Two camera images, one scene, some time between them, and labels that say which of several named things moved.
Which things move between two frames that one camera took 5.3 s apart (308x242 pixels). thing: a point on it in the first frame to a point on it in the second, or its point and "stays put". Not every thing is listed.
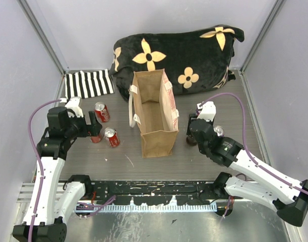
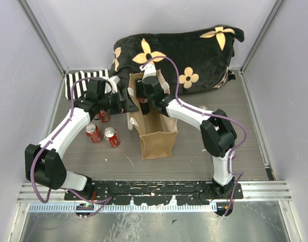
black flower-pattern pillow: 193,60 stays put
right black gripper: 191,116 to 139,87
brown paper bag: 153,107 stays put
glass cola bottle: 190,141 to 144,105
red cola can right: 111,135 stays put
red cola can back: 102,112 stays put
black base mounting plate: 155,192 stays put
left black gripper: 93,129 to 131,106
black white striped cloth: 84,84 stays put
